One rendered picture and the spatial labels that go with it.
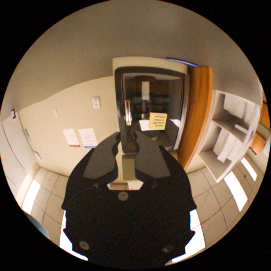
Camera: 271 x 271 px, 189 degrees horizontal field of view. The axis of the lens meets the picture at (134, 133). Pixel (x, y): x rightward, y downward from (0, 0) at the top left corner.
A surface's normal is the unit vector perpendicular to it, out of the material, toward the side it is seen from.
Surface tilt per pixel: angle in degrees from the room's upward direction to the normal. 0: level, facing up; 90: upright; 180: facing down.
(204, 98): 90
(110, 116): 90
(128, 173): 135
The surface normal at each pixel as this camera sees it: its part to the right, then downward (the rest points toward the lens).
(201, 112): -1.00, 0.05
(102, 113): 0.05, 0.49
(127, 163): 0.02, -0.26
